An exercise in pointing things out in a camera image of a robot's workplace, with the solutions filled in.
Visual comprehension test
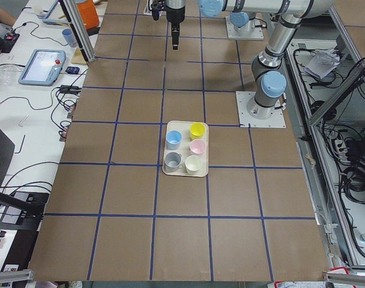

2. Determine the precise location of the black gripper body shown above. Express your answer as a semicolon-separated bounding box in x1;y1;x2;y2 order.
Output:
165;0;186;24

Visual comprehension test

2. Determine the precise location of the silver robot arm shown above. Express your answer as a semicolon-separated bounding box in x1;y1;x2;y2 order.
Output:
151;0;334;72

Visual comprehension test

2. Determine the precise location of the yellow plastic cup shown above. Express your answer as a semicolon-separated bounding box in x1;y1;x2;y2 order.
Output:
190;122;206;140

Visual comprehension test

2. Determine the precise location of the blue cup on desk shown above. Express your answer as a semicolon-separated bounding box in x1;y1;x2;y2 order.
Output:
62;28;77;47

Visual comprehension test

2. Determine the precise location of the blue plastic cup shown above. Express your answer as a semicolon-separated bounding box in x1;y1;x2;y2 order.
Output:
166;130;182;150

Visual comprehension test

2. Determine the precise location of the pink plastic cup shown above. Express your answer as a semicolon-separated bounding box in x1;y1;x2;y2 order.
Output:
189;139;207;157

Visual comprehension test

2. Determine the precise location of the grey plastic cup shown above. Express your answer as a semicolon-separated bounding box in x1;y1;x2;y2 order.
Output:
164;152;183;173

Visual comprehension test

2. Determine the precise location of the cream plastic cup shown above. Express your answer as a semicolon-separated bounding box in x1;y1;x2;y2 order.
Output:
185;155;202;175

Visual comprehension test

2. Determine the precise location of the orange bucket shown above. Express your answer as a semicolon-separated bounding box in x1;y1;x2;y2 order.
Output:
75;0;100;29

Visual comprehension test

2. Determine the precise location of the blue teach pendant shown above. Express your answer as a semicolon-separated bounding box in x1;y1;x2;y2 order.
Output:
43;1;68;25
18;49;66;86

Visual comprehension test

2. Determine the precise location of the cream serving tray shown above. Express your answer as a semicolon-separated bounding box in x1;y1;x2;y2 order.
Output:
163;121;209;177

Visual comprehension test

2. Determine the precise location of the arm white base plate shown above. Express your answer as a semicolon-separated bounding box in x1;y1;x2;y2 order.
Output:
225;16;264;41
236;91;286;128

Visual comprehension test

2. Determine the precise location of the aluminium frame post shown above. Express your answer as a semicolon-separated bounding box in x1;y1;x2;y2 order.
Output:
59;0;96;63

